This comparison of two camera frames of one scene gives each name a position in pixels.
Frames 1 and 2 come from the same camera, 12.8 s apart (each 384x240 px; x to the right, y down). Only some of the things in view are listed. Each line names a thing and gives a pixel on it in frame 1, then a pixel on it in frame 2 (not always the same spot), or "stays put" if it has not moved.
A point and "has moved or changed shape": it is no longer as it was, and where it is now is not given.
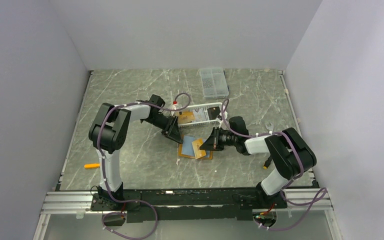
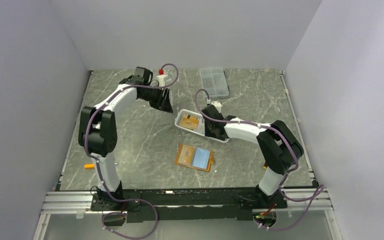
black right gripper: [213, 143] → [208, 132]
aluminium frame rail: [302, 201] stays put
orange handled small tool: [92, 165] stays put
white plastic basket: [201, 116] has moved or changed shape
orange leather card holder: [186, 149] → [189, 155]
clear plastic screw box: [214, 83] stays put
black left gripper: [174, 134] → [166, 105]
